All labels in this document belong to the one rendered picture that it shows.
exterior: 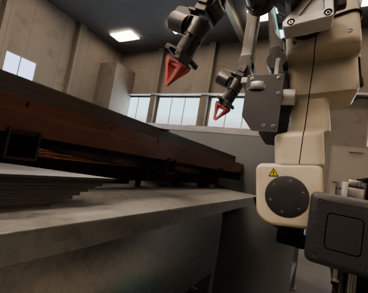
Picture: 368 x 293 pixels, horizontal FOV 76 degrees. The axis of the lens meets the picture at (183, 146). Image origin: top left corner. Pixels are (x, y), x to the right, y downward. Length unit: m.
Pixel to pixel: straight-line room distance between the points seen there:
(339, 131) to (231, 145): 7.62
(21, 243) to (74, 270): 0.29
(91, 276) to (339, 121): 8.85
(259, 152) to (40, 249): 1.34
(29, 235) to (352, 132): 8.98
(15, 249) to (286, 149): 0.59
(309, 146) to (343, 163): 8.18
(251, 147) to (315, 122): 0.83
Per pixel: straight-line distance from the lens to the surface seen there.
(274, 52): 1.08
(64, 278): 0.54
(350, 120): 9.14
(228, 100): 1.07
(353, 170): 8.86
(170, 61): 0.72
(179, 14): 0.78
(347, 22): 0.75
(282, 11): 0.69
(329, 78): 0.75
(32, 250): 0.28
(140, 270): 0.71
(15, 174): 0.32
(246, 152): 1.51
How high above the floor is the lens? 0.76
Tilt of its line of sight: 4 degrees up
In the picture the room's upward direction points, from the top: 9 degrees clockwise
